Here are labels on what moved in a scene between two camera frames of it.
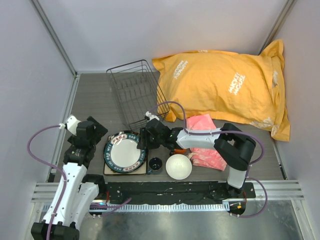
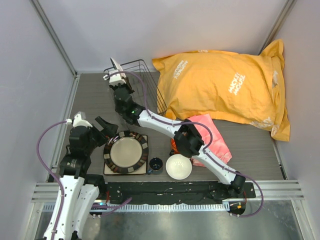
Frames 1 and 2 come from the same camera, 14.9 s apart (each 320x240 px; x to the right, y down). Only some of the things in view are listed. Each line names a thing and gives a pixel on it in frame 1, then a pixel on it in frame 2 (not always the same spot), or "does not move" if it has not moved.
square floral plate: x=141 y=171 does not move
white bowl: x=178 y=166 does not move
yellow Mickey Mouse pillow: x=247 y=90 does not move
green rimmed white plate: x=121 y=154 -> x=117 y=67
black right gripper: x=144 y=142 -> x=126 y=86
